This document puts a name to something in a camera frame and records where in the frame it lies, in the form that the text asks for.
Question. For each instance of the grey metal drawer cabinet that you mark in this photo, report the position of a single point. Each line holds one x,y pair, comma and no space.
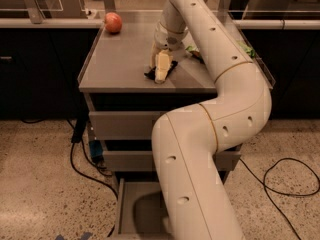
117,63

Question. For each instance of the dark counter with rail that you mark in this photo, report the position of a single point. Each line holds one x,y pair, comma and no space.
39,68

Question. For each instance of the grey open bottom drawer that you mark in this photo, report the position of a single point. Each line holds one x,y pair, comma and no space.
153,209

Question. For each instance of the green chip bag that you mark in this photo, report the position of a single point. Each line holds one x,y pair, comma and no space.
194,51

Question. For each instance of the grey middle drawer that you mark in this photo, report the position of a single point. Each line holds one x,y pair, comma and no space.
142,161

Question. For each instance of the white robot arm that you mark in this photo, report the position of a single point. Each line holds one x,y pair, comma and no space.
185,140

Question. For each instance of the blue power adapter box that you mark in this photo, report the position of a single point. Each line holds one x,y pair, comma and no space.
95,147

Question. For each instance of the red apple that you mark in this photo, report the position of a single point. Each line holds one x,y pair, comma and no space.
113,22

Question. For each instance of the grey top drawer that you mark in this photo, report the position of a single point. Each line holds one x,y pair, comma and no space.
123,125

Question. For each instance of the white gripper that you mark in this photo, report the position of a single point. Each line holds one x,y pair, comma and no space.
165,40

